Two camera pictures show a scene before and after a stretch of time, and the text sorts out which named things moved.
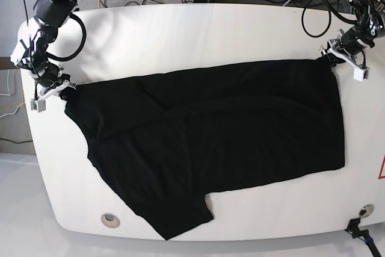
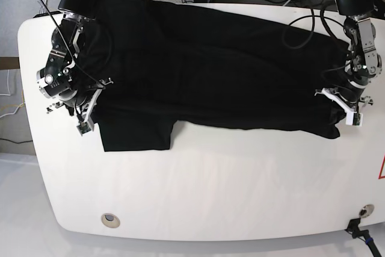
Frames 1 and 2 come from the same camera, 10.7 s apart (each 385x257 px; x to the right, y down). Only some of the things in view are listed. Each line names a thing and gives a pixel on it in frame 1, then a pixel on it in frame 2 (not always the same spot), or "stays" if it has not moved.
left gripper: x=47 y=74 to x=74 y=98
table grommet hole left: x=110 y=220 stays
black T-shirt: x=163 y=141 to x=156 y=66
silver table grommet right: x=366 y=210 stays
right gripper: x=351 y=42 to x=351 y=94
